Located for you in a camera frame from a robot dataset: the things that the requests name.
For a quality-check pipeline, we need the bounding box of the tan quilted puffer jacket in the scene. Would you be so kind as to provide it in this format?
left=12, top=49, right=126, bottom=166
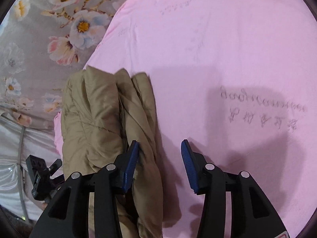
left=61, top=66, right=163, bottom=237

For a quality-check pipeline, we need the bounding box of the person's left hand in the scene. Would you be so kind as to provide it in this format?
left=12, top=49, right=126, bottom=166
left=41, top=202, right=48, bottom=210

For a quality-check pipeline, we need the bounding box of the silver satin bed skirt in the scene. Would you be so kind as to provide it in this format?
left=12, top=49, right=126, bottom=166
left=1, top=116, right=60, bottom=221

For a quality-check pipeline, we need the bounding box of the pink bed sheet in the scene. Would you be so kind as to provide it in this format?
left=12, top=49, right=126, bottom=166
left=53, top=0, right=317, bottom=238

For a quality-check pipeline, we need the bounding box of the grey floral quilt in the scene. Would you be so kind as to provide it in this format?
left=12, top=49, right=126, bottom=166
left=1, top=0, right=126, bottom=129

